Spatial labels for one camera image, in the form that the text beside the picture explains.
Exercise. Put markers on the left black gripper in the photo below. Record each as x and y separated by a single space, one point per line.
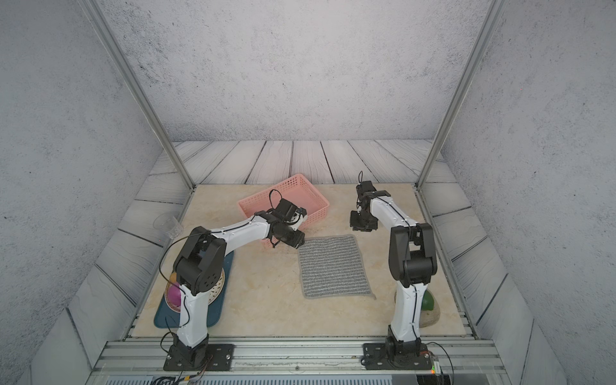
297 241

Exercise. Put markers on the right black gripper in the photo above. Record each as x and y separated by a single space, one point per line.
354 223

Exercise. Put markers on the grey striped square dishcloth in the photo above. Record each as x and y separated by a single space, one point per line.
332 267

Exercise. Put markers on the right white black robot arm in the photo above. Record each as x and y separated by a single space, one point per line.
412 263

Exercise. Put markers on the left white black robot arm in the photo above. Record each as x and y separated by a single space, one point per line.
200 263

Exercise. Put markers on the pink plastic basket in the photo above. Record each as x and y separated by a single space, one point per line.
298 190

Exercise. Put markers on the patterned plate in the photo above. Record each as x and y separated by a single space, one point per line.
214 293

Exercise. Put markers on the green fruit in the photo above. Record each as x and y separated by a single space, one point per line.
428 301

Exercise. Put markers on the clear plastic cup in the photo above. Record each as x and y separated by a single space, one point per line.
168 224

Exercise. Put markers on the teal tray mat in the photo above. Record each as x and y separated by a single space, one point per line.
166 317

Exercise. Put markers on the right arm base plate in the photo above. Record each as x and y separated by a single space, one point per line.
397 356

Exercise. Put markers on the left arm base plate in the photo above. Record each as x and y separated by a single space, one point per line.
208 357

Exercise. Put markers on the front aluminium rail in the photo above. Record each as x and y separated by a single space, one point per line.
455 356

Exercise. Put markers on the right aluminium frame post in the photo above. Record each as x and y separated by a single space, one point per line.
474 61

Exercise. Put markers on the aluminium frame post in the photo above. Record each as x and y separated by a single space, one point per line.
474 61
108 40

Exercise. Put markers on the left aluminium frame post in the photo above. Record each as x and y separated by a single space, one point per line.
108 40

